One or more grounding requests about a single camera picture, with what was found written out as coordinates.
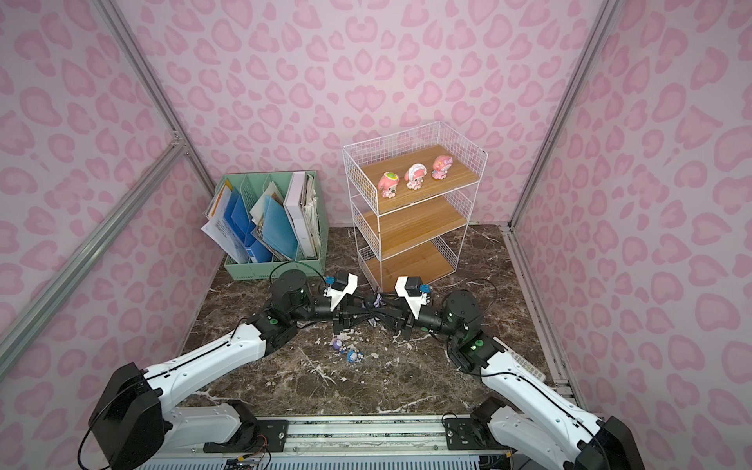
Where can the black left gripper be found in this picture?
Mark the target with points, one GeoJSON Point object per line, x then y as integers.
{"type": "Point", "coordinates": [343, 317]}

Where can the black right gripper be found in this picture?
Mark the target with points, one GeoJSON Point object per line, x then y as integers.
{"type": "Point", "coordinates": [405, 318]}

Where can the green hat pink figurine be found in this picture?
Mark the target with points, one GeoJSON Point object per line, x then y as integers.
{"type": "Point", "coordinates": [388, 185]}

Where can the white hood My Melody figurine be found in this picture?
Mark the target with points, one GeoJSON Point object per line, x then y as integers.
{"type": "Point", "coordinates": [415, 175]}

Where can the pink bow My Melody figurine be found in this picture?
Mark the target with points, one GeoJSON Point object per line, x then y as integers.
{"type": "Point", "coordinates": [441, 167]}

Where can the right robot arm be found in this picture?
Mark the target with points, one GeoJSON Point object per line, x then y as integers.
{"type": "Point", "coordinates": [537, 421]}

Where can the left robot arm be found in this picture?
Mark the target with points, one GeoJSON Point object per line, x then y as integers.
{"type": "Point", "coordinates": [134, 417]}

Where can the blue Doraemon figurine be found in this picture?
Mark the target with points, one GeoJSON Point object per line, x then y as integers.
{"type": "Point", "coordinates": [355, 356]}

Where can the papers and folders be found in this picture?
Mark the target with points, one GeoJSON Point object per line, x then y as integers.
{"type": "Point", "coordinates": [264, 220]}

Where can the mint green file organizer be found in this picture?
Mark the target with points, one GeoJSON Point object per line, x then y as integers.
{"type": "Point", "coordinates": [270, 235]}

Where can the white calculator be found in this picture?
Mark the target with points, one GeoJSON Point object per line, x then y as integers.
{"type": "Point", "coordinates": [527, 365]}

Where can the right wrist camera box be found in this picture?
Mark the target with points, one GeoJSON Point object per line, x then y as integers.
{"type": "Point", "coordinates": [414, 292]}

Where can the white wire wooden shelf rack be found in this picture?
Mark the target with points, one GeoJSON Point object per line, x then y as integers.
{"type": "Point", "coordinates": [417, 232]}

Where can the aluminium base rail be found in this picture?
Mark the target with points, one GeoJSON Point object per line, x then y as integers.
{"type": "Point", "coordinates": [385, 441]}

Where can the aluminium frame profile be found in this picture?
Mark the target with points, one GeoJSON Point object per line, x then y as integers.
{"type": "Point", "coordinates": [35, 317]}

